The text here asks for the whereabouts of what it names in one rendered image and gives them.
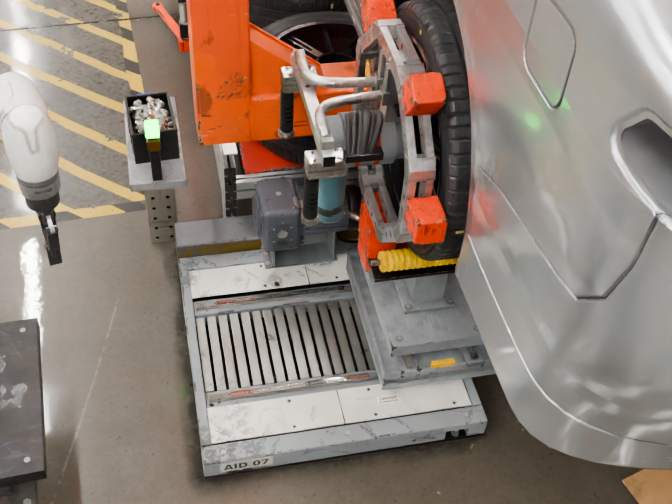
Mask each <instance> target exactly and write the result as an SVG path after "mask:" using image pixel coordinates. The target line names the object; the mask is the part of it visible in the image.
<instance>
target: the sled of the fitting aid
mask: <svg viewBox="0 0 672 504"><path fill-rule="evenodd" d="M360 259H361V257H360V254H359V252H353V253H348V254H347V265H346V270H347V273H348V277H349V280H350V284H351V287H352V290H353V294H354V297H355V300H356V304H357V307H358V311H359V314H360V317H361V321H362V324H363V327H364V331H365V334H366V337H367V341H368V344H369V348H370V351H371V354H372V358H373V361H374V364H375V368H376V371H377V375H378V378H379V381H380V385H381V388H382V390H387V389H394V388H401V387H408V386H415V385H422V384H429V383H436V382H443V381H450V380H457V379H464V378H471V377H478V376H485V375H491V374H496V372H495V370H494V367H493V365H492V362H491V360H490V358H489V355H488V353H487V350H486V348H485V345H484V344H482V345H475V346H467V347H460V348H453V349H446V350H438V351H431V352H424V353H416V354H409V355H402V356H395V357H391V356H390V353H389V350H388V347H387V343H386V340H385V337H384V334H383V331H382V327H381V324H380V321H379V318H378V315H377V312H376V308H375V305H374V302H373V299H372V296H371V293H370V289H369V286H368V283H367V280H366V277H365V273H364V270H363V267H362V264H361V261H360Z"/></svg>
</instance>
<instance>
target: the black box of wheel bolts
mask: <svg viewBox="0 0 672 504"><path fill-rule="evenodd" d="M124 102H125V107H126V114H127V121H128V129H129V134H130V139H131V144H132V150H133V154H134V158H135V163H136V164H141V163H148V162H151V161H150V153H149V152H148V151H147V143H146V135H145V126H144V121H145V120H158V124H159V133H160V142H161V151H160V158H161V161H163V160H171V159H178V158H180V155H179V144H178V133H177V132H178V128H177V124H176V120H175V116H174V112H173V108H172V104H171V100H170V96H169V92H168V91H166V92H157V93H148V94H140V95H131V96H124Z"/></svg>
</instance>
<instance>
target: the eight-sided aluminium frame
mask: <svg viewBox="0 0 672 504"><path fill-rule="evenodd" d="M394 41H396V44H397V46H398V48H399V50H402V52H403V54H404V57H405V59H406V61H407V63H406V64H405V65H404V63H403V61H402V59H401V56H400V54H399V52H398V50H397V47H396V45H395V43H394ZM380 49H382V50H383V52H384V54H385V58H386V60H387V62H388V63H389V66H390V68H391V72H392V74H393V76H394V79H395V83H396V88H397V92H398V101H399V110H400V120H401V129H402V139H403V148H404V181H403V188H402V195H401V202H400V209H399V216H398V217H397V215H396V212H395V209H394V207H393V204H392V201H391V199H390V196H389V193H388V190H387V188H386V185H385V181H384V176H383V171H382V164H380V165H372V167H373V171H368V168H367V166H359V167H358V171H359V176H358V180H359V185H360V190H361V194H362V195H364V199H365V203H366V205H367V208H368V211H369V214H370V217H371V220H372V223H373V226H374V229H375V236H376V237H377V239H378V241H379V242H380V243H388V242H396V243H403V242H412V239H411V237H410V234H409V231H408V229H407V226H406V223H405V221H404V217H405V210H406V203H407V199H409V198H414V196H415V190H416V183H417V182H420V186H419V192H418V197H427V196H431V195H432V189H433V184H434V180H436V156H434V147H433V137H432V127H431V118H430V115H418V124H419V133H420V143H421V152H422V154H416V145H415V135H414V126H413V116H405V111H404V105H403V98H402V92H401V88H402V86H403V84H404V83H405V82H406V80H407V79H408V77H409V76H410V74H416V73H426V71H425V67H424V64H423V63H421V61H420V59H419V57H418V54H417V52H416V50H415V48H414V46H413V44H412V42H411V40H410V38H409V36H408V34H407V31H406V29H405V24H404V23H402V21H401V19H385V20H376V21H375V22H373V25H372V26H371V27H370V28H369V29H368V30H367V31H366V32H365V33H364V34H363V35H362V36H361V37H359V38H358V41H357V46H356V65H355V77H365V69H366V59H371V62H370V72H369V77H371V76H374V72H375V71H378V63H379V54H380ZM363 107H366V108H368V109H377V102H369V103H361V104H354V105H351V108H352V111H357V110H360V109H361V108H363ZM377 191H378V195H379V198H380V202H381V205H382V208H383V211H384V214H385V217H386V220H387V222H388V223H384V222H383V219H382V216H381V213H380V210H379V207H378V205H377V202H376V199H375V196H374V193H373V192H377Z"/></svg>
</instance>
